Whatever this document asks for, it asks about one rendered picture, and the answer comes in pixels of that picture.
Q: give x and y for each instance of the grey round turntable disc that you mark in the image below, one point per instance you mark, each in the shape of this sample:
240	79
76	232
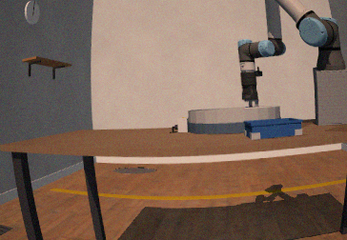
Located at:
225	120

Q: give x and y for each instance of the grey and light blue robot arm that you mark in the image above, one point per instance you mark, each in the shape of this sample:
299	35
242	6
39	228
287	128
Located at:
314	31

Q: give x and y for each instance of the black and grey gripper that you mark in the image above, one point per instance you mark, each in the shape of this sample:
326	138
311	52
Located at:
248	82

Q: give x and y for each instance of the blue crate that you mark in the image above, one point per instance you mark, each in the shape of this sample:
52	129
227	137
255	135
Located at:
271	128

